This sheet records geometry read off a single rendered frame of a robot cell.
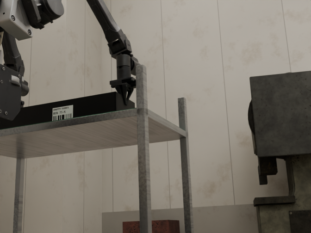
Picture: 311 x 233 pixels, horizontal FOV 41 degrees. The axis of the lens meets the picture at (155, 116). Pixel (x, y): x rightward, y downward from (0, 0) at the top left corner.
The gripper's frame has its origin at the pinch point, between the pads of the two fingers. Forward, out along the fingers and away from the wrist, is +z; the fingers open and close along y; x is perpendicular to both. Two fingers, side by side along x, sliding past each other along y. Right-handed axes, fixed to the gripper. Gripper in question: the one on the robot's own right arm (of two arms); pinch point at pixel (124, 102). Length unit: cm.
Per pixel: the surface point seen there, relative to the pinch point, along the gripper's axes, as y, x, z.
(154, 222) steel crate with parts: 188, -485, 47
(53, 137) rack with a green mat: 28.8, 6.7, 11.4
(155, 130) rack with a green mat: -11.3, -2.7, 12.0
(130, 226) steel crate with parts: 228, -479, 50
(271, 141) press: -8, -454, -55
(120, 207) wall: 304, -599, 15
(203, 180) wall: 134, -596, -22
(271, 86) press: -17, -457, -135
